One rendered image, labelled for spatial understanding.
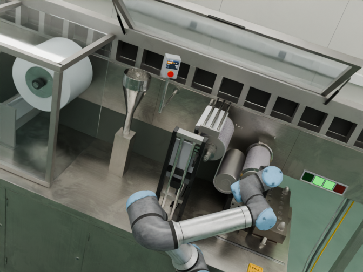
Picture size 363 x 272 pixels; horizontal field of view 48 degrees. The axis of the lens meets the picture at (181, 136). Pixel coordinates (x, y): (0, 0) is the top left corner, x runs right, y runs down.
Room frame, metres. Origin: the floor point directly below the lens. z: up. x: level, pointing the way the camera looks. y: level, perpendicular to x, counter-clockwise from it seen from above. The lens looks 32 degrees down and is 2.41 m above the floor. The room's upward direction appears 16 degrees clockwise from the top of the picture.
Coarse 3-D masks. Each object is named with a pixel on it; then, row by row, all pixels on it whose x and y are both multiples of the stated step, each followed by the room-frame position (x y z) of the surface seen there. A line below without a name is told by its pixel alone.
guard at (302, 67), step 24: (120, 0) 1.87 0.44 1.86; (144, 0) 1.77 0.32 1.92; (144, 24) 2.04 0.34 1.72; (168, 24) 1.92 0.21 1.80; (192, 24) 1.81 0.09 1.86; (216, 24) 1.72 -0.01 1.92; (216, 48) 1.97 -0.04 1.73; (240, 48) 1.86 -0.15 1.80; (264, 48) 1.76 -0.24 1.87; (288, 48) 1.67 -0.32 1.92; (288, 72) 1.91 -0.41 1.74; (312, 72) 1.80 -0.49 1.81; (336, 72) 1.71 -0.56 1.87
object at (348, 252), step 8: (360, 224) 2.07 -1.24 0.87; (360, 232) 2.02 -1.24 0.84; (352, 240) 2.03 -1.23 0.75; (360, 240) 2.01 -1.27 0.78; (344, 248) 2.07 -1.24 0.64; (352, 248) 2.02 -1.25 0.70; (344, 256) 2.02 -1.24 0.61; (352, 256) 2.01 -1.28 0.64; (336, 264) 2.03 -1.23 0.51; (344, 264) 2.01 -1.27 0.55
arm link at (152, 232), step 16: (240, 208) 1.09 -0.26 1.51; (256, 208) 1.10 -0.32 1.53; (144, 224) 0.97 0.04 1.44; (160, 224) 0.98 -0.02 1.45; (176, 224) 1.00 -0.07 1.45; (192, 224) 1.00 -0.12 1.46; (208, 224) 1.01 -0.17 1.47; (224, 224) 1.03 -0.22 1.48; (240, 224) 1.05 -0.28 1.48; (256, 224) 1.06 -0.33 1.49; (272, 224) 1.07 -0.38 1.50; (144, 240) 0.94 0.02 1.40; (160, 240) 0.94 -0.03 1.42; (176, 240) 0.95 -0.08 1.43; (192, 240) 0.98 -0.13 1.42
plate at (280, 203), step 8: (272, 192) 1.90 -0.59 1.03; (280, 192) 1.93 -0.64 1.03; (288, 192) 1.95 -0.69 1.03; (272, 200) 1.83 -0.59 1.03; (280, 200) 1.85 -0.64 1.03; (288, 200) 1.87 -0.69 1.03; (272, 208) 1.76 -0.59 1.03; (280, 208) 1.79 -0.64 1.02; (288, 208) 1.80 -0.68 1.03; (280, 216) 1.71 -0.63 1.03; (256, 232) 1.59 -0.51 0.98; (264, 232) 1.59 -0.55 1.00; (272, 232) 1.58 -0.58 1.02; (280, 232) 1.59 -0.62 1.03; (280, 240) 1.58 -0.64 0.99
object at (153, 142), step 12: (108, 108) 2.11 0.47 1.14; (108, 120) 2.11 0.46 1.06; (120, 120) 2.10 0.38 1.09; (132, 120) 2.08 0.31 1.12; (108, 132) 2.10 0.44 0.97; (144, 132) 2.07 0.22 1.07; (156, 132) 2.06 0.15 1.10; (168, 132) 2.05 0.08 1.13; (144, 144) 2.07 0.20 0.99; (156, 144) 2.06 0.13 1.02; (168, 144) 2.05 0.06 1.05; (144, 156) 2.07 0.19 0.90; (156, 156) 2.06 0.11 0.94; (204, 168) 2.01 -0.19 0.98; (216, 168) 2.00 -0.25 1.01
